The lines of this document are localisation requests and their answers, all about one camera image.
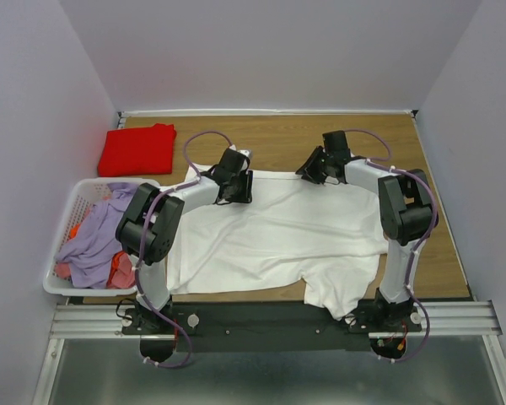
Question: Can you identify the white t-shirt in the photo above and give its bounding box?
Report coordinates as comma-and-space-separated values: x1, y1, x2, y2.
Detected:
167, 170, 388, 319

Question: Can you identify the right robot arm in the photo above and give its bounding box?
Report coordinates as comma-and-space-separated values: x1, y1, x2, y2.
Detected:
296, 130, 439, 332

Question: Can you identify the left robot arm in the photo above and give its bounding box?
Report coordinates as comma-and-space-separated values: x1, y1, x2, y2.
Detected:
116, 145, 253, 334

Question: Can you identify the folded red t-shirt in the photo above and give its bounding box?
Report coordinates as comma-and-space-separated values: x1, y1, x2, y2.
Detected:
97, 123, 177, 177

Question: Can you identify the white plastic laundry basket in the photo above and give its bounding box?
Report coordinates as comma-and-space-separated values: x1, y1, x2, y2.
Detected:
43, 177, 160, 297

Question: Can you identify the orange pink garment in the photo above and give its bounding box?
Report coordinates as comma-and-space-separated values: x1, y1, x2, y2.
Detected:
56, 224, 134, 289

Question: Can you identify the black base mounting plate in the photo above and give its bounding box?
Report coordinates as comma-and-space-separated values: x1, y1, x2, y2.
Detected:
116, 302, 422, 358

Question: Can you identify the lavender t-shirt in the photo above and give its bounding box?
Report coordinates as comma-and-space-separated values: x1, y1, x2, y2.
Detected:
56, 182, 138, 289

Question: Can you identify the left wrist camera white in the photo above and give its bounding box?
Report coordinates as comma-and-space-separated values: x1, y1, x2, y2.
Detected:
229, 144, 253, 161

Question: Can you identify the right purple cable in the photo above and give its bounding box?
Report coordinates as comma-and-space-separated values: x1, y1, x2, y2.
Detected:
343, 128, 440, 365

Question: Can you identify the purple cable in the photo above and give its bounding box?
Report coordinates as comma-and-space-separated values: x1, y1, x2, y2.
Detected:
132, 130, 237, 370
343, 128, 440, 365

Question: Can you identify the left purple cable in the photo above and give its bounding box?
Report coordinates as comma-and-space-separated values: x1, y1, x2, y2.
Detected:
132, 130, 237, 370

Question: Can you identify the aluminium rail frame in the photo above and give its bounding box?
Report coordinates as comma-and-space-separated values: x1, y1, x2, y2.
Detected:
32, 300, 506, 404

